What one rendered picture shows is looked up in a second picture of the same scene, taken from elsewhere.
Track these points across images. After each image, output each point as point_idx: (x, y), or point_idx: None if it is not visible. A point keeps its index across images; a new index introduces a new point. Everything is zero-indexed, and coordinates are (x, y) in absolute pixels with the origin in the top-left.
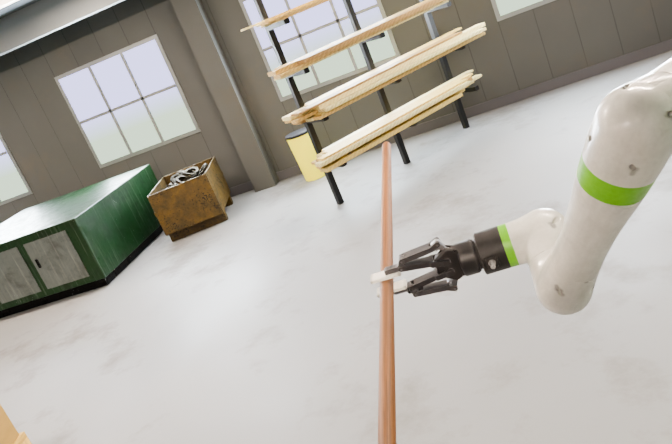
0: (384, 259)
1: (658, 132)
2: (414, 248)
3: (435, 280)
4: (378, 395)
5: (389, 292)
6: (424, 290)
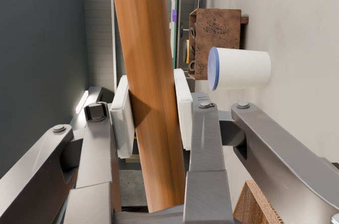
0: None
1: None
2: (10, 172)
3: None
4: None
5: (149, 190)
6: (249, 172)
